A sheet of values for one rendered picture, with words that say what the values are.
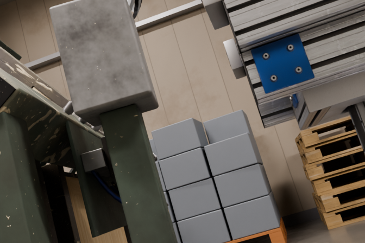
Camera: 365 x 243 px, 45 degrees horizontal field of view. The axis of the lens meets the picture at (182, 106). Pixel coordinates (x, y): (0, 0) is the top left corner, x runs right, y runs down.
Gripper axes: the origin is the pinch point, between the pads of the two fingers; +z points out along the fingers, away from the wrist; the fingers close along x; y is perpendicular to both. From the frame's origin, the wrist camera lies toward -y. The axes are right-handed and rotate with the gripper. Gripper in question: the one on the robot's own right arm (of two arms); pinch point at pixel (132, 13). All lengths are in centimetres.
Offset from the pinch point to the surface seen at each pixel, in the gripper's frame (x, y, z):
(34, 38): -369, 285, -69
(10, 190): 96, -27, 59
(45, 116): 81, -21, 47
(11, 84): 95, -22, 44
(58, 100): 8.1, 18.3, 38.1
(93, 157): 67, -26, 53
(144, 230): 90, -46, 61
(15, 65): 10.3, 37.3, 28.4
